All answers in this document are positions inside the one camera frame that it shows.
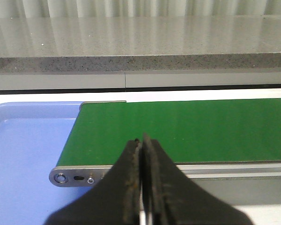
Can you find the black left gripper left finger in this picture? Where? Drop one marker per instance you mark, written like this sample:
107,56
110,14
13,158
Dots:
114,200

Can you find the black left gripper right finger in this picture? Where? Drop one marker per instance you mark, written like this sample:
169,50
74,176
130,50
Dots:
174,199

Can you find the green conveyor belt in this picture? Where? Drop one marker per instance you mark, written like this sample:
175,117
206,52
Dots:
235,130

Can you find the blue plastic tray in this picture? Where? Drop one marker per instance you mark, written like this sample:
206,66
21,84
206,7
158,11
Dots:
32,136

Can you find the grey speckled stone counter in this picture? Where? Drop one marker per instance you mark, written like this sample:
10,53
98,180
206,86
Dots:
139,52

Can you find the white pleated curtain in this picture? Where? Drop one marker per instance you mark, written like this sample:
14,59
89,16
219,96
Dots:
135,8

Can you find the aluminium conveyor frame rail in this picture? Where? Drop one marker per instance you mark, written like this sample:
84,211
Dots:
89,175

